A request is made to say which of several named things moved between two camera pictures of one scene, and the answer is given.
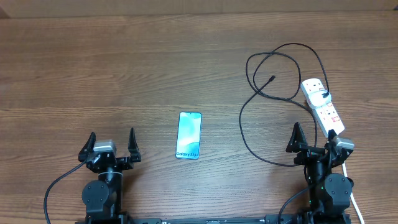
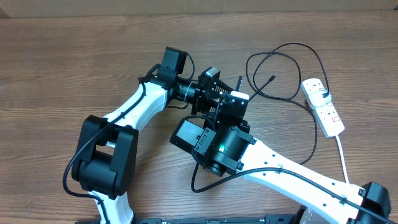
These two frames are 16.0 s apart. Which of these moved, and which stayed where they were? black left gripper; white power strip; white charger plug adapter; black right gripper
Moved: black right gripper; black left gripper
Stayed: white power strip; white charger plug adapter
